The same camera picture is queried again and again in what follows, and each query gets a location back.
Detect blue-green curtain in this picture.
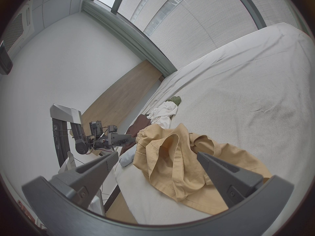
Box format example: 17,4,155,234
82,0,178,76

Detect window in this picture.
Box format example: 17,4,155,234
94,0,312,71

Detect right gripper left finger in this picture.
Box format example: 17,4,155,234
50,152,119,209

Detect white air conditioner vent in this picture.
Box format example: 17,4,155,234
1,0,33,55

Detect tan shorts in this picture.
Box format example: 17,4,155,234
133,123,273,215

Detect brown garment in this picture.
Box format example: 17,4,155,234
126,114,154,147

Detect pale blue garment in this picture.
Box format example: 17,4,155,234
119,147,137,167

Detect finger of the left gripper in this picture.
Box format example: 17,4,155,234
109,133,136,147

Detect white garment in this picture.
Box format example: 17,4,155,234
147,101,178,129

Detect bed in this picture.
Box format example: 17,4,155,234
81,24,315,224

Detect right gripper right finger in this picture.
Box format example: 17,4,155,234
196,151,264,209

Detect green garment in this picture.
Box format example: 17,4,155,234
165,96,182,106

